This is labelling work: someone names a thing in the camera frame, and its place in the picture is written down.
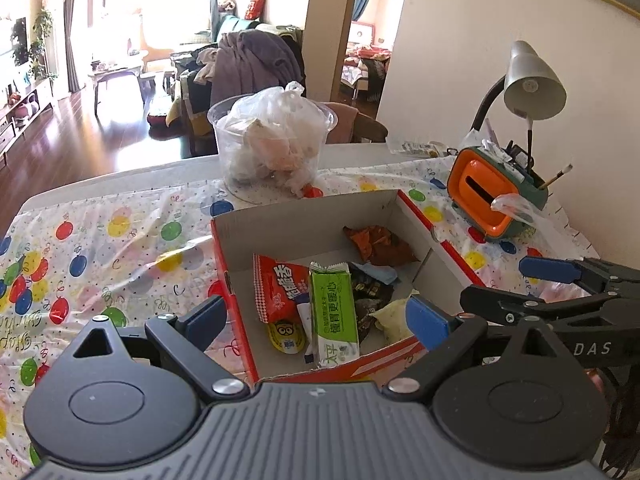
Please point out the yellow cartoon drink pouch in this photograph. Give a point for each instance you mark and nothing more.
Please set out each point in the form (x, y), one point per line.
(286, 336)

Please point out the white standing air conditioner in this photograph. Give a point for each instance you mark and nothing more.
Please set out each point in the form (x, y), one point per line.
(56, 35)

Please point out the wooden tv cabinet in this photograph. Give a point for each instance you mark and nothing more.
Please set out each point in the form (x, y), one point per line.
(25, 110)

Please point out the paintbrush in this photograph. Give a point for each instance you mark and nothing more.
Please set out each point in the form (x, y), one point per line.
(555, 176)

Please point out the red snack packet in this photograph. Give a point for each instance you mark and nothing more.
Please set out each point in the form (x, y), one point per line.
(280, 285)

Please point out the coffee table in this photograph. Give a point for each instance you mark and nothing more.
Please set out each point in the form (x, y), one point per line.
(117, 72)

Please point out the grey blanket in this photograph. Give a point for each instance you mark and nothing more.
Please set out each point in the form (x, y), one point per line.
(250, 65)

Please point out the red cushion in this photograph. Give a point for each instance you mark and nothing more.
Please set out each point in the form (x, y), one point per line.
(257, 5)

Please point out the white plastic bag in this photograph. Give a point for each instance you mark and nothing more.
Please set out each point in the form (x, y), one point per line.
(280, 150)

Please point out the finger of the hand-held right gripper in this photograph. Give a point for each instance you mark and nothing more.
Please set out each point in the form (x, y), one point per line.
(547, 269)
(500, 305)

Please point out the balloon print tablecloth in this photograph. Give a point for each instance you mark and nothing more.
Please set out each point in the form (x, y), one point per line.
(100, 260)

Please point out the cream snack packet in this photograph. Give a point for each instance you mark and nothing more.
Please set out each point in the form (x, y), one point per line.
(395, 320)

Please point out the clear plastic film scrap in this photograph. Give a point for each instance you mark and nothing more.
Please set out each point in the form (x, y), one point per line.
(512, 207)

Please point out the dark brown snack packet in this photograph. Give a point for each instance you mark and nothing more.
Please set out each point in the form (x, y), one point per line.
(367, 285)

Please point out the green potted plant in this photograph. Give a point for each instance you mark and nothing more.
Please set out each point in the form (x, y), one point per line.
(41, 45)

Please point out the red cardboard box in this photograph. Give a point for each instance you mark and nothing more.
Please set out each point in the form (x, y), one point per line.
(320, 215)

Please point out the clear plastic tub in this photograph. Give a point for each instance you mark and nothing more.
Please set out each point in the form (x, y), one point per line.
(220, 130)

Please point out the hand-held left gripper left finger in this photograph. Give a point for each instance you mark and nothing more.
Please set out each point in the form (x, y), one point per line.
(207, 322)

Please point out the dark floor cushion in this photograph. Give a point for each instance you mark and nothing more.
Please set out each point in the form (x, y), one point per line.
(159, 117)

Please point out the green white snack packet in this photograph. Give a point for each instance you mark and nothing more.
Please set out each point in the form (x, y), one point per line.
(332, 310)

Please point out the light blue snack packet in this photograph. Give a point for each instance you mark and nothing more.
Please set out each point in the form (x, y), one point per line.
(382, 274)

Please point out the grey desk lamp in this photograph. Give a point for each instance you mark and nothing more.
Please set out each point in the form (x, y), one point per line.
(532, 82)

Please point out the teal sofa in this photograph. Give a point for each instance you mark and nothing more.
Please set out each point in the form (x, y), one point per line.
(227, 27)

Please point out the orange green tissue holder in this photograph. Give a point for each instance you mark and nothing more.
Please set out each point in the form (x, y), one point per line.
(465, 180)

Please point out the bed with pink bedding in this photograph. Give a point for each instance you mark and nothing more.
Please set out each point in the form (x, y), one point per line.
(367, 70)

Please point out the clear plastic packet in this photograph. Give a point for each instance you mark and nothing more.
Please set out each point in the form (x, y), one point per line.
(417, 148)

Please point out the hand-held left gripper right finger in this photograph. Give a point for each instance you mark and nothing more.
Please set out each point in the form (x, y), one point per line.
(430, 322)

